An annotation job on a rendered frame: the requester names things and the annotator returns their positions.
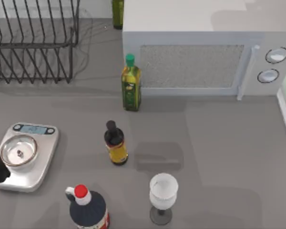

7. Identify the microwave door handle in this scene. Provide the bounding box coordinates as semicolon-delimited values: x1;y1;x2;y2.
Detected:
236;45;260;101

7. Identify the dark green glass bottle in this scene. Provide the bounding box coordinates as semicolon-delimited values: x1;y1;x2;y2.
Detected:
112;0;124;30

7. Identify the small glass bowl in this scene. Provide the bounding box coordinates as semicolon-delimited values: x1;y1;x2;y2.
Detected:
0;134;38;170

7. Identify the white frosted goblet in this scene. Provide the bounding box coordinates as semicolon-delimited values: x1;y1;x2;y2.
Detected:
149;173;179;226

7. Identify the microwave oven door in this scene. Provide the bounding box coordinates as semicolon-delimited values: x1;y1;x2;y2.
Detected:
123;32;263;96

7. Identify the pale microwave oven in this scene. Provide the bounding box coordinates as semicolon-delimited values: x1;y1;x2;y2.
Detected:
122;0;286;101

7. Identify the round microwave knob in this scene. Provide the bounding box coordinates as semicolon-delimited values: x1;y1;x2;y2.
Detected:
257;68;280;84
265;47;286;64

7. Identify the black wire dish rack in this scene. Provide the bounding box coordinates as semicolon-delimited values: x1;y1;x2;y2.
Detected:
0;0;81;84

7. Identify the black bottle with yellow label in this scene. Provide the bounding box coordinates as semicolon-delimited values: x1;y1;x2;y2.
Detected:
103;120;129;166

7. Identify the red-capped dark jug bottle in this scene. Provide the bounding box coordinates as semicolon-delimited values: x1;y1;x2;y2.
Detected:
65;184;111;229

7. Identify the silver kitchen scale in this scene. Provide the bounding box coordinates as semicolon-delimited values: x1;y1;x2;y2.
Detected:
0;122;60;193

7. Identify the green-capped olive oil bottle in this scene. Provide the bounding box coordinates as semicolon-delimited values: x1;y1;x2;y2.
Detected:
121;54;142;112

